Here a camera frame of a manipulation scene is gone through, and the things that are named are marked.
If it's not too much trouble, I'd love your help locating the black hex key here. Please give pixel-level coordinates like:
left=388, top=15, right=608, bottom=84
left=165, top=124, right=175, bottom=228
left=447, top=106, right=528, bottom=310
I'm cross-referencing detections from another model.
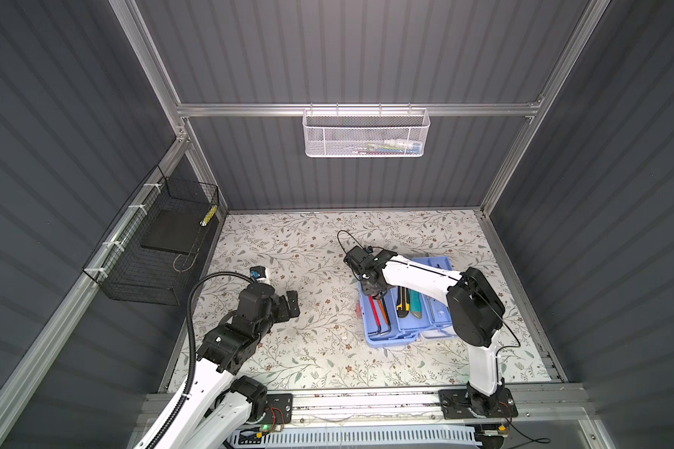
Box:
left=369, top=297, right=391, bottom=337

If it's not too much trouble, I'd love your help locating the red handled tool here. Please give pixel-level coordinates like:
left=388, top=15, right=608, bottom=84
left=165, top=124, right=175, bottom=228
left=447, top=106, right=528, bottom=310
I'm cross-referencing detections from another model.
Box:
left=369, top=296, right=382, bottom=337

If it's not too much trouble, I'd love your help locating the yellow black utility knife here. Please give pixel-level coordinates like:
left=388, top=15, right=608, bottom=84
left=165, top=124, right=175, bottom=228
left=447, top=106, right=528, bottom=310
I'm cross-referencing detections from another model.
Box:
left=395, top=287, right=411, bottom=319

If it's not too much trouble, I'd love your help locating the white blue plastic toolbox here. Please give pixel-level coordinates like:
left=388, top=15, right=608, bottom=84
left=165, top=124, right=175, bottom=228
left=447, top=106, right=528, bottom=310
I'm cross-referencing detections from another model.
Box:
left=344, top=247, right=480, bottom=348

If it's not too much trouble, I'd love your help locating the orange handled tool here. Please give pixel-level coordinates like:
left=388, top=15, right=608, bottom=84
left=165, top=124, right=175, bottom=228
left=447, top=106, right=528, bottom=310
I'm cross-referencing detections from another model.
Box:
left=373, top=297, right=389, bottom=327

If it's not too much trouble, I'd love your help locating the teal handled tool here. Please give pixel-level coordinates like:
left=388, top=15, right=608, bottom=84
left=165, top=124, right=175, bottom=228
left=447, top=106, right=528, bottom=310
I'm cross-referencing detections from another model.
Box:
left=409, top=290, right=422, bottom=320

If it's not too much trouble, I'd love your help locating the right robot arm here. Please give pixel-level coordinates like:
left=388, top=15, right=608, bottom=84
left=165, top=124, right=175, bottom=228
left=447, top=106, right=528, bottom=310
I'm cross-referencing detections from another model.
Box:
left=343, top=243, right=516, bottom=417

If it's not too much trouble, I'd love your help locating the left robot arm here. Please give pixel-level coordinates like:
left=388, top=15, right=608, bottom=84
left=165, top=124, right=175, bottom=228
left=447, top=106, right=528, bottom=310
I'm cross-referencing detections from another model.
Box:
left=135, top=266, right=300, bottom=448

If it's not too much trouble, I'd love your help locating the yellow marker in basket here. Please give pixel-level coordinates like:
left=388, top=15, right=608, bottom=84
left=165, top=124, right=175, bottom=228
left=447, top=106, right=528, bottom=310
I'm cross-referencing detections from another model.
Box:
left=200, top=205, right=218, bottom=227

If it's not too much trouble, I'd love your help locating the black pad in basket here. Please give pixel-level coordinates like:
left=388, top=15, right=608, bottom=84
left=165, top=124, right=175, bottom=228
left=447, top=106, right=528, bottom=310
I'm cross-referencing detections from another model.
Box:
left=140, top=210, right=208, bottom=256

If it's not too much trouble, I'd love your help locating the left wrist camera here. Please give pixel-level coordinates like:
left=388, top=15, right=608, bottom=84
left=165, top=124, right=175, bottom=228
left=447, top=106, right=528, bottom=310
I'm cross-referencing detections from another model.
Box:
left=249, top=266, right=271, bottom=284

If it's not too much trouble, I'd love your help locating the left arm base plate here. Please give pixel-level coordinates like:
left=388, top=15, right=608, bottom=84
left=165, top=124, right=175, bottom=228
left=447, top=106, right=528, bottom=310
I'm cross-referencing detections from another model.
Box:
left=247, top=393, right=294, bottom=425

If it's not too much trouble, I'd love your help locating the black wire basket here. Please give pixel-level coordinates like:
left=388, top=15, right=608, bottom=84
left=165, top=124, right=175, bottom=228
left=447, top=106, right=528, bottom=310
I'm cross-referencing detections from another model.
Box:
left=84, top=168, right=220, bottom=306

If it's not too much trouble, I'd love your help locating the white wire mesh basket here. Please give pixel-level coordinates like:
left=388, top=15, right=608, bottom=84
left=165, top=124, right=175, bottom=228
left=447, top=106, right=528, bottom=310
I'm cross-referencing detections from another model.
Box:
left=301, top=108, right=431, bottom=158

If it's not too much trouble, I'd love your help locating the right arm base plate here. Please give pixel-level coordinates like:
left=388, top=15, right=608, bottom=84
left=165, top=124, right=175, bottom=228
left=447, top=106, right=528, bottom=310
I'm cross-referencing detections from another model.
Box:
left=437, top=385, right=519, bottom=419

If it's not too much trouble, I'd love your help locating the white perforated cable duct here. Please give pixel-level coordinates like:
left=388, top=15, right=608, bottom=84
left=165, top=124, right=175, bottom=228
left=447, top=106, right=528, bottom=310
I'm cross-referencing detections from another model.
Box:
left=228, top=425, right=483, bottom=448

